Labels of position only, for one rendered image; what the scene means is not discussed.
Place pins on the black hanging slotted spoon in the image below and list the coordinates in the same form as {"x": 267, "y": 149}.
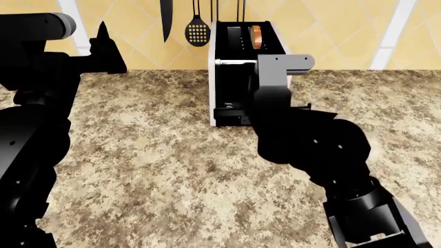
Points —
{"x": 197, "y": 32}

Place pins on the brown bread slice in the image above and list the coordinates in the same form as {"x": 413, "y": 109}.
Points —
{"x": 256, "y": 36}

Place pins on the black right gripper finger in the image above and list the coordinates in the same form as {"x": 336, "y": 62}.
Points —
{"x": 320, "y": 114}
{"x": 302, "y": 105}

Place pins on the black hanging kitchen knife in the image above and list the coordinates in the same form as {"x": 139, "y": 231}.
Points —
{"x": 166, "y": 18}

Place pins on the silver toaster lever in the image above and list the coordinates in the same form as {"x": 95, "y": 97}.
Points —
{"x": 236, "y": 62}

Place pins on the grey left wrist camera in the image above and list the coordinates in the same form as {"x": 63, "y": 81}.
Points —
{"x": 38, "y": 25}

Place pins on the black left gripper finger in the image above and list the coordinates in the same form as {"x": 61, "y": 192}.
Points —
{"x": 112, "y": 63}
{"x": 102, "y": 34}

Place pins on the white and black toaster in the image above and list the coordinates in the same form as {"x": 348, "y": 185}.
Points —
{"x": 232, "y": 85}

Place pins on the grey right wrist camera bracket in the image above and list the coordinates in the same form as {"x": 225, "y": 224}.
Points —
{"x": 275, "y": 67}

